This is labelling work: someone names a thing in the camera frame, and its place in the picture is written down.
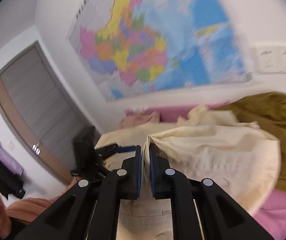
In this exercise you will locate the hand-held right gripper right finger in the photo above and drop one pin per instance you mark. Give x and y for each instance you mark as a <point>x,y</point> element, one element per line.
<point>152,177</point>

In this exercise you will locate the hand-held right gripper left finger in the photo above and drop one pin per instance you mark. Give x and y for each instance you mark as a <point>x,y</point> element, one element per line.
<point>139,175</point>

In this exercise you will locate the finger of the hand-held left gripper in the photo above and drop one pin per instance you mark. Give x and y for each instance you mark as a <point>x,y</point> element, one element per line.
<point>106,148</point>
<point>125,150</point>

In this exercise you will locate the cream large garment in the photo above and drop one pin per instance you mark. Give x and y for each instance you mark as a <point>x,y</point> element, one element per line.
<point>208,155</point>

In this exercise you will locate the light pink cloth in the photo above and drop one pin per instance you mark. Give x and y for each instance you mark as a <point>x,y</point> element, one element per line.
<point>143,120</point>

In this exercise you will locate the grey door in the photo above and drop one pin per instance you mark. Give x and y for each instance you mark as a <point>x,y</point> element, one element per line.
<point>37,100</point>

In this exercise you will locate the black hanging garment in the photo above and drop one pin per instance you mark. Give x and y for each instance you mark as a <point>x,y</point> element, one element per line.
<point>5,180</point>

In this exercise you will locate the purple hanging garment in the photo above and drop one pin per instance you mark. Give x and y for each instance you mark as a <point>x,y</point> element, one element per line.
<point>0,152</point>

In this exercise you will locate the pink flowered bed sheet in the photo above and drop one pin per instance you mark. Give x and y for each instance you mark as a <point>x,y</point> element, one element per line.
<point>278,212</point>

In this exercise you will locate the olive brown garment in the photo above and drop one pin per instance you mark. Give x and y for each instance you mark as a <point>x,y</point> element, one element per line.
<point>270,115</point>

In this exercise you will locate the small white wall switch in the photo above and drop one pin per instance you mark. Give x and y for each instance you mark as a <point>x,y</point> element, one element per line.
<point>11,144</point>

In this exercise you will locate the colourful wall map poster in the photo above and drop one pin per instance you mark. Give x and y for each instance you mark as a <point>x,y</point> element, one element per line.
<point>158,42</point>

